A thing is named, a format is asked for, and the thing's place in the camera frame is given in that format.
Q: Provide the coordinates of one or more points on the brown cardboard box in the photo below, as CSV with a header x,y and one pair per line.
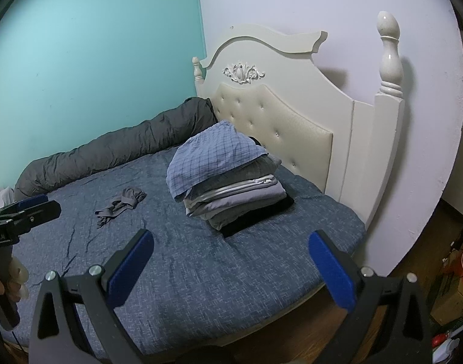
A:
x,y
453,299

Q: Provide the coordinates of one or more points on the white plastic item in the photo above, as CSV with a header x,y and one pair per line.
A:
x,y
447,350

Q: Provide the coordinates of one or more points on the dark grey folded garment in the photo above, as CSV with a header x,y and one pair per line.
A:
x,y
263,167

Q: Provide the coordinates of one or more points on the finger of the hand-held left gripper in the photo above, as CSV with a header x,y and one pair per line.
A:
x,y
30,201
38,214

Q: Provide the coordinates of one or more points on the bed with blue sheet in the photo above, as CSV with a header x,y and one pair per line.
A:
x,y
216,273

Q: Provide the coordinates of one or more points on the person's left hand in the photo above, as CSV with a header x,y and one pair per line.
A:
x,y
17,278

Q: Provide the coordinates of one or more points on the white bed headboard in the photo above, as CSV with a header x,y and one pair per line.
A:
x,y
292,94

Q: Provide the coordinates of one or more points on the blue plaid pajama pants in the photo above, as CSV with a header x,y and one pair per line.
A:
x,y
212,155

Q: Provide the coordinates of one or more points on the stack of folded clothes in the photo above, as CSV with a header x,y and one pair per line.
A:
x,y
246,201

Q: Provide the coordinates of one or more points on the rolled dark grey duvet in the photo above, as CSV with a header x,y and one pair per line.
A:
x,y
121,148

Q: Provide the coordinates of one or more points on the small dark grey garment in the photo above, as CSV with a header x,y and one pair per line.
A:
x,y
127,197

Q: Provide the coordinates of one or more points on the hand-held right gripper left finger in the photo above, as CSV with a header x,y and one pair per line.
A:
x,y
131,269

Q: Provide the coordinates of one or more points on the white folded garment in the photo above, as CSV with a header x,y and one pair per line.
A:
x,y
250,182

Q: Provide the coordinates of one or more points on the pale crumpled cloth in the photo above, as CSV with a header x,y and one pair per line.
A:
x,y
0,199

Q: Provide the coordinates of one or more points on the black folded garment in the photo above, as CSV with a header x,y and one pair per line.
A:
x,y
258,218

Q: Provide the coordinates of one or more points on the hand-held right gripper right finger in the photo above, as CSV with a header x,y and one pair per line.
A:
x,y
332,269

